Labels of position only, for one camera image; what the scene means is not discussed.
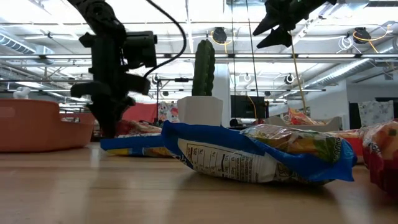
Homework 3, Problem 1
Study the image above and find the red partition panel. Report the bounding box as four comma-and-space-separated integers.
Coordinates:
123, 102, 159, 122

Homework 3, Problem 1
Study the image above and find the floral patterned cloth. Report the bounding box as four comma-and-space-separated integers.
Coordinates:
358, 100, 395, 127
157, 101, 180, 124

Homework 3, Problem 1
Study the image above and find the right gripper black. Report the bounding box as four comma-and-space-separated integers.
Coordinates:
252, 0, 338, 49

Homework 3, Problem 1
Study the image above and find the blue Maruchan noodle pack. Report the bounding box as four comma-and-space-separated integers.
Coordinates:
160, 120, 358, 185
99, 133, 174, 158

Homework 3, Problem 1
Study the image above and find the black hanging cable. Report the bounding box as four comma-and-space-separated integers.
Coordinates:
245, 0, 260, 97

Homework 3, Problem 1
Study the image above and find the red Maruchan noodle pack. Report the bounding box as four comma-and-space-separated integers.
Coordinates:
115, 119, 162, 138
359, 119, 398, 200

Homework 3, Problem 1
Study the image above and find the yellow hanging cable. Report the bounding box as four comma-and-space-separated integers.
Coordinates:
287, 30, 309, 113

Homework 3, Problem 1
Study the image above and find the white hexagonal plant pot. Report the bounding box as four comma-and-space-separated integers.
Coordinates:
176, 95, 224, 127

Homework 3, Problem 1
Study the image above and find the black monitor screen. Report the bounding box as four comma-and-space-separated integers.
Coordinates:
230, 95, 270, 119

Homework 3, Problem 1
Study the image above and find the green cactus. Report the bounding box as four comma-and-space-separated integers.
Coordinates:
192, 39, 216, 96

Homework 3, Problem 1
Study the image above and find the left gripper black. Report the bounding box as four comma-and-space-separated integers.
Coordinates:
70, 32, 152, 138

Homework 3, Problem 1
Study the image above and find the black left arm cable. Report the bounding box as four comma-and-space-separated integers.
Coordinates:
143, 0, 188, 78

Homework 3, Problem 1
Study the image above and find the orange plastic bin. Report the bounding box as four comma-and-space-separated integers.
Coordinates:
0, 98, 96, 153

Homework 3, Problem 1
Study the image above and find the white plastic bin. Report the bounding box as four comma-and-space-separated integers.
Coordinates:
263, 115, 341, 132

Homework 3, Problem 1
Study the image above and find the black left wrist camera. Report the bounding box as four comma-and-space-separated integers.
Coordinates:
124, 30, 159, 70

